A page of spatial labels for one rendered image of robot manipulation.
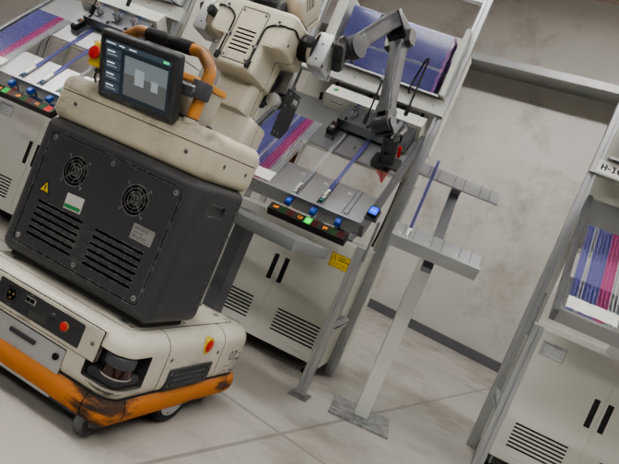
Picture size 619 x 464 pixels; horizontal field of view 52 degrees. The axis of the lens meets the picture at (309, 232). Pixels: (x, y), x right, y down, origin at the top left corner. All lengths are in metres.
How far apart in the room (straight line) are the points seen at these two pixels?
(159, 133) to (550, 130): 4.43
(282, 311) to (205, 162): 1.42
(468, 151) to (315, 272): 3.23
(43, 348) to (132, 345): 0.24
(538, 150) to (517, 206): 0.50
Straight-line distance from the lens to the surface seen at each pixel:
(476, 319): 5.58
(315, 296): 2.84
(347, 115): 2.96
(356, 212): 2.55
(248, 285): 2.94
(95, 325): 1.63
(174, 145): 1.64
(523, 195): 5.62
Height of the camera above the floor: 0.76
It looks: 3 degrees down
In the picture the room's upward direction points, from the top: 23 degrees clockwise
